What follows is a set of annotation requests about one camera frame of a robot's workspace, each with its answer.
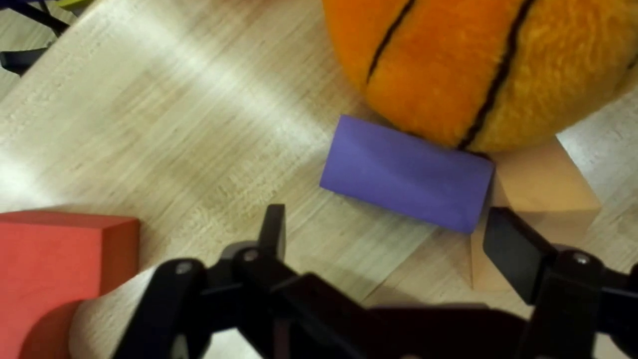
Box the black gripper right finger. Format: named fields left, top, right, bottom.
left=483, top=208, right=638, bottom=359

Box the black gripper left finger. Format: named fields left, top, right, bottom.
left=115, top=204, right=374, bottom=359

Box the yellow foam building block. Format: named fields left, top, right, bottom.
left=470, top=140, right=603, bottom=292

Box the purple foam block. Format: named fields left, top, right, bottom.
left=322, top=116, right=495, bottom=234

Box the red foam arch block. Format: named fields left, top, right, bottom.
left=0, top=210, right=143, bottom=359

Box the orange plush basketball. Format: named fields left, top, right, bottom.
left=324, top=0, right=638, bottom=152

